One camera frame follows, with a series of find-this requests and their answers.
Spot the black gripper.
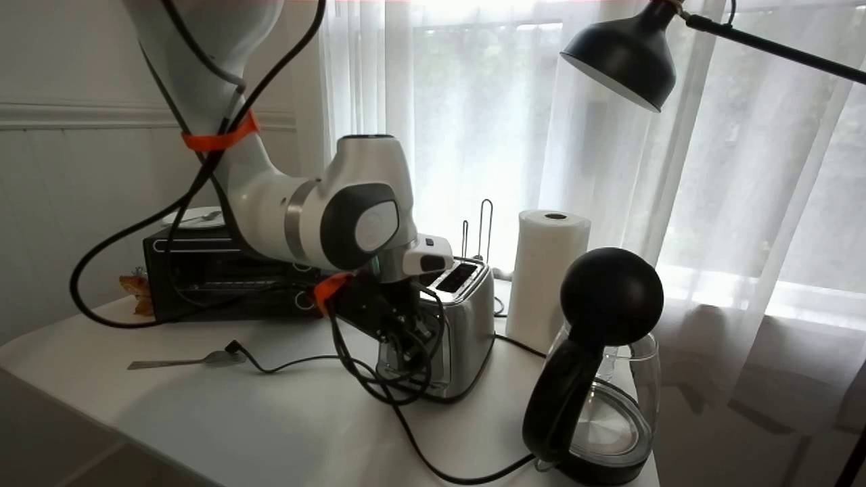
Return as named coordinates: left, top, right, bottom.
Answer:
left=329, top=275, right=432, bottom=344

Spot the silver two-slot toaster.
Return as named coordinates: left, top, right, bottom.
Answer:
left=375, top=260, right=496, bottom=404

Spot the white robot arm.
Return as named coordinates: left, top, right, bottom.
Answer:
left=122, top=0, right=451, bottom=285

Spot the black toaster oven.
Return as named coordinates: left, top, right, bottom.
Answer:
left=142, top=229, right=325, bottom=321

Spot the white paper towel roll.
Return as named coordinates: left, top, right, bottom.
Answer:
left=505, top=211, right=590, bottom=349

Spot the metal spoon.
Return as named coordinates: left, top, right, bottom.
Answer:
left=126, top=353, right=238, bottom=372

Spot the orange snack bag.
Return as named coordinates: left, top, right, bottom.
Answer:
left=118, top=275, right=153, bottom=316

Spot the black desk lamp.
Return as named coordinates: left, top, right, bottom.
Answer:
left=559, top=0, right=866, bottom=111

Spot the wire paper towel holder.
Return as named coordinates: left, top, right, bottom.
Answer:
left=460, top=197, right=496, bottom=266

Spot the black toaster power cord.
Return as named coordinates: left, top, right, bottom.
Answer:
left=221, top=333, right=551, bottom=487

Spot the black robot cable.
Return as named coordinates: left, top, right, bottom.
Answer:
left=67, top=0, right=446, bottom=408

